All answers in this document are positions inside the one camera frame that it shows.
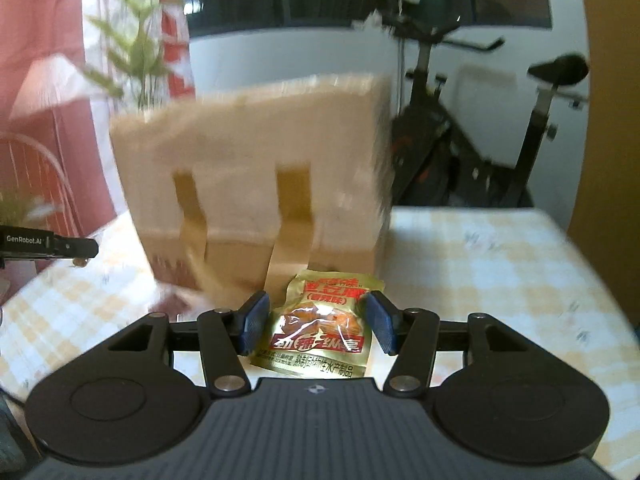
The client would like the gold snack packet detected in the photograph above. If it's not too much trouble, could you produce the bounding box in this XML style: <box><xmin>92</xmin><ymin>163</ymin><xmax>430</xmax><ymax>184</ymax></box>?
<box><xmin>249</xmin><ymin>269</ymin><xmax>387</xmax><ymax>378</ymax></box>

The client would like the black exercise bike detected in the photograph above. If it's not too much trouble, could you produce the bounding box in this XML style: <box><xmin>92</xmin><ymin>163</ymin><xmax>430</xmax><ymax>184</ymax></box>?
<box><xmin>350</xmin><ymin>15</ymin><xmax>591</xmax><ymax>208</ymax></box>

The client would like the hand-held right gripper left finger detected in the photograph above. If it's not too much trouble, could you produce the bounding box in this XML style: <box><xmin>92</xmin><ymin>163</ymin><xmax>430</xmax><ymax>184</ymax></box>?
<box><xmin>106</xmin><ymin>290</ymin><xmax>272</xmax><ymax>397</ymax></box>

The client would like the brown taped cardboard box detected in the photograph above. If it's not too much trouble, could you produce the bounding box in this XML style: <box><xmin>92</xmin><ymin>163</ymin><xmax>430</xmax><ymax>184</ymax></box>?
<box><xmin>109</xmin><ymin>74</ymin><xmax>396</xmax><ymax>306</ymax></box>

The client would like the white cloth on handlebar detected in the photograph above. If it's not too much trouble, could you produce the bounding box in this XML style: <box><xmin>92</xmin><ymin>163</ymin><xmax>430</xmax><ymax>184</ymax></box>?
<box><xmin>351</xmin><ymin>10</ymin><xmax>386</xmax><ymax>31</ymax></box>

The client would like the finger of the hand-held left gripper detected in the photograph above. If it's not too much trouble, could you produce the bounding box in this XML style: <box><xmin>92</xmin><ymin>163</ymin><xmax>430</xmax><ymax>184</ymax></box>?
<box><xmin>52</xmin><ymin>237</ymin><xmax>100</xmax><ymax>267</ymax></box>

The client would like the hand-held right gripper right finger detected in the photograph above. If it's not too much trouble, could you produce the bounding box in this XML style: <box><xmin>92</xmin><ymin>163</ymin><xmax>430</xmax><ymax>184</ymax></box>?
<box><xmin>362</xmin><ymin>290</ymin><xmax>533</xmax><ymax>397</ymax></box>

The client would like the thin metal pole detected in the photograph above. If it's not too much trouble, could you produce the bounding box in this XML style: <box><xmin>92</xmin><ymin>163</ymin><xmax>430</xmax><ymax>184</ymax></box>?
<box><xmin>397</xmin><ymin>2</ymin><xmax>407</xmax><ymax>106</ymax></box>

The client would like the wooden door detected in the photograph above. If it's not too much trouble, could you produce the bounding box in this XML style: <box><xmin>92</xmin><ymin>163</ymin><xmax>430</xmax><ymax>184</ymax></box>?
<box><xmin>565</xmin><ymin>0</ymin><xmax>640</xmax><ymax>321</ymax></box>

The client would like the wall poster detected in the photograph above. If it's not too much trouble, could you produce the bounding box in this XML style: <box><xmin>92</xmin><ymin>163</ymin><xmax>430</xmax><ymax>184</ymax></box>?
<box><xmin>0</xmin><ymin>0</ymin><xmax>196</xmax><ymax>306</ymax></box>

